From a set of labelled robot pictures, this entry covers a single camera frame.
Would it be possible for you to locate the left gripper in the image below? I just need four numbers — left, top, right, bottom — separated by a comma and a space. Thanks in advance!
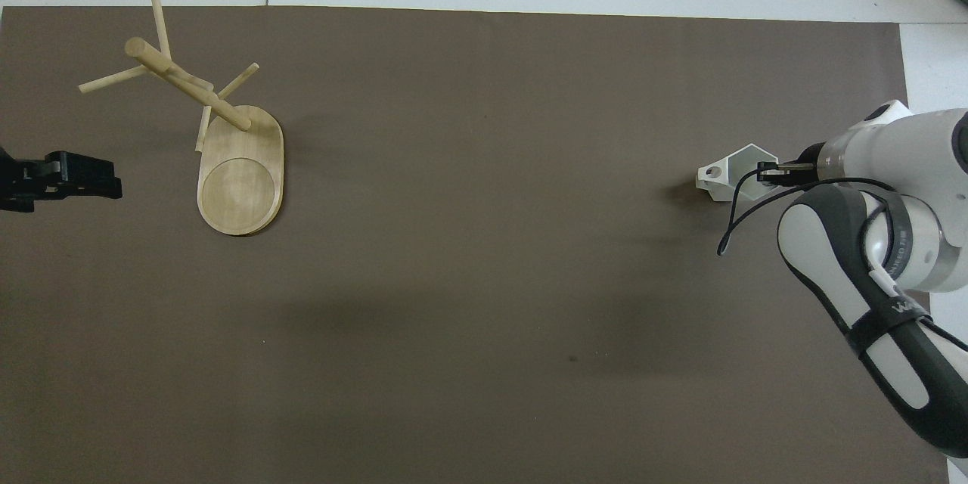
0, 147, 124, 213

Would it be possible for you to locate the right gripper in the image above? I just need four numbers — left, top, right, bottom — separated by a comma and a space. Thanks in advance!
785, 141, 827, 187

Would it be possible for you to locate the white hexagonal cup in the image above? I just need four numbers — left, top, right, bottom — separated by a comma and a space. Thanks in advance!
696, 143, 780, 203

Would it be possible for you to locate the wooden cup rack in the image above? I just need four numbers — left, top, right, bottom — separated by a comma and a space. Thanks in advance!
78, 0, 285, 237

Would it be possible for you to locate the black cable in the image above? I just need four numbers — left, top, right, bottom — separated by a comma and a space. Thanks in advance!
716, 160, 910, 257

